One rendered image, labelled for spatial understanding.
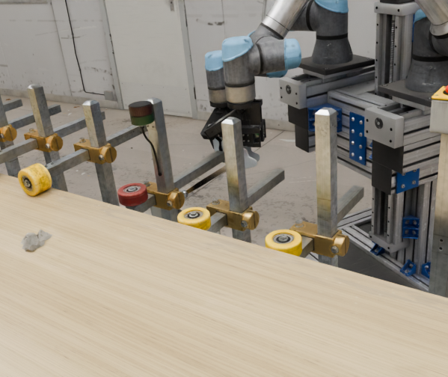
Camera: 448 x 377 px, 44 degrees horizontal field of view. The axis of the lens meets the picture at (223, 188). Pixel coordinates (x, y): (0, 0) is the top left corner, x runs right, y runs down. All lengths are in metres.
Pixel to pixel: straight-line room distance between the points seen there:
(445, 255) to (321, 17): 1.13
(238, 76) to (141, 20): 3.75
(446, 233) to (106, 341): 0.69
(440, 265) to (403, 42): 0.92
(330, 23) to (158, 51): 3.10
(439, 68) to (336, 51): 0.49
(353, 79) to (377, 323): 1.32
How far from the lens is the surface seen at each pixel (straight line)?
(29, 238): 1.36
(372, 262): 2.40
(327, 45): 2.09
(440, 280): 1.25
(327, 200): 1.26
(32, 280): 1.23
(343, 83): 2.13
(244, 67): 1.36
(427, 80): 1.73
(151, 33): 5.03
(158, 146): 1.50
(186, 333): 0.99
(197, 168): 1.71
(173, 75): 4.99
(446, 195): 1.15
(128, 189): 1.53
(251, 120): 1.40
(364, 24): 4.01
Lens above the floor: 1.53
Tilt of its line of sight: 25 degrees down
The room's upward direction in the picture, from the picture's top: 6 degrees counter-clockwise
